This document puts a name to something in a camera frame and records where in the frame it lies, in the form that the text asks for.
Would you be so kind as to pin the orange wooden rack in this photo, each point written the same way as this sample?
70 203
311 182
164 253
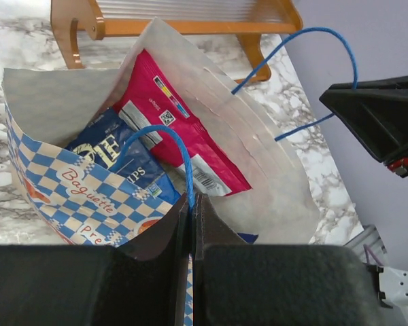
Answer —
247 20

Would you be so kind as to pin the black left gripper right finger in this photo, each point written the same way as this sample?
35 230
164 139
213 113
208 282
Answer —
236 283

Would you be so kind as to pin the pink real chips bag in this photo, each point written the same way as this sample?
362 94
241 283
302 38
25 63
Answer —
150 99

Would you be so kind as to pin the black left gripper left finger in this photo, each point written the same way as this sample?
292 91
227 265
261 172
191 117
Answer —
142 282

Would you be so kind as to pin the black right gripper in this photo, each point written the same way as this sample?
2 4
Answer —
376 113

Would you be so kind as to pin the checkered paper bag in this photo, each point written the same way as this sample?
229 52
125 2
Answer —
86 204

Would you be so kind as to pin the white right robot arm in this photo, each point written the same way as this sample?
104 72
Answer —
399 285

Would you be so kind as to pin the blue kettle chips bag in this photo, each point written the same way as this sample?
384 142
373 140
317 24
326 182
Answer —
102 141

